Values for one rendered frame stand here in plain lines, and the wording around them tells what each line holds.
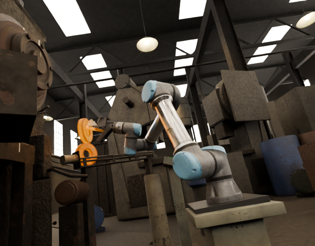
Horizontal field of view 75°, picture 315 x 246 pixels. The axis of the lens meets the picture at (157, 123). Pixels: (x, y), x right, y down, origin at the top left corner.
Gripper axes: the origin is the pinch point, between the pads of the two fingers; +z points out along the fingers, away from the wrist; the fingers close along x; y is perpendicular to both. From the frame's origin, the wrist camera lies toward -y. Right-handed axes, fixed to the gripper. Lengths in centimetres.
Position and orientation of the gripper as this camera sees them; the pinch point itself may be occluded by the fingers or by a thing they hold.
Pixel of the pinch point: (85, 127)
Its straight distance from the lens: 137.0
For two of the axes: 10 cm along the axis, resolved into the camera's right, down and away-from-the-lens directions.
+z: -9.9, -0.9, 1.3
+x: -0.9, -3.1, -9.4
